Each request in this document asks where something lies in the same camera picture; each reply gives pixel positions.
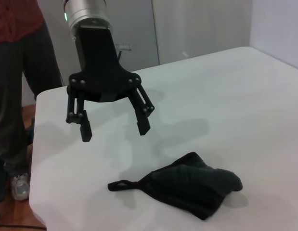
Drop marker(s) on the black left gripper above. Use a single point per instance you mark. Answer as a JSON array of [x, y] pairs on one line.
[[100, 65]]

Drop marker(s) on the dark rag with loop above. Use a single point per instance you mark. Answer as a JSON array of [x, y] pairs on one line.
[[187, 190]]

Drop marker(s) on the black stand foot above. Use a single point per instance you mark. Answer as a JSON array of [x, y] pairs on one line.
[[30, 134]]

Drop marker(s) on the person in red shirt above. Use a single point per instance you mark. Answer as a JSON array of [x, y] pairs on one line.
[[14, 84]]

